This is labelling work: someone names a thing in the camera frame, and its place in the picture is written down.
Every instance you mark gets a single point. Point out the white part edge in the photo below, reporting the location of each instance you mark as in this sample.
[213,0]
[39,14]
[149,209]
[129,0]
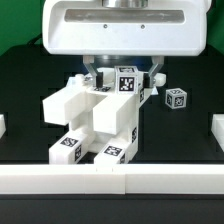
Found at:
[217,129]
[2,125]

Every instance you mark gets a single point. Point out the white tagged block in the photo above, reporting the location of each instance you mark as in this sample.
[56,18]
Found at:
[126,79]

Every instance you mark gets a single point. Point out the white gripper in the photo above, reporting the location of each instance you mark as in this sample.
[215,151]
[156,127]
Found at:
[91,27]

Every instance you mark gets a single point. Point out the white part left edge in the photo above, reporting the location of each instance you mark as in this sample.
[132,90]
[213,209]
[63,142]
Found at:
[2,125]

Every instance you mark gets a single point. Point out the white chair seat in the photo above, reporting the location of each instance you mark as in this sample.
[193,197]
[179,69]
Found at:
[111,118]

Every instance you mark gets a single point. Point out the white front rail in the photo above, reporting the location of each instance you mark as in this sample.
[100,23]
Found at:
[117,179]

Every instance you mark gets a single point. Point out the white tagged cube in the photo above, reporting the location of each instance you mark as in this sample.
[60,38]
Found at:
[176,98]

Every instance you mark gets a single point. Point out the white part right edge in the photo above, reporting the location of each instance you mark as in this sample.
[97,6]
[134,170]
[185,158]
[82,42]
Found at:
[217,129]

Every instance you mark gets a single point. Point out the white chair back frame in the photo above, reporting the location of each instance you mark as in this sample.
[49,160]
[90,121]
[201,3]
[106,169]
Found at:
[58,107]

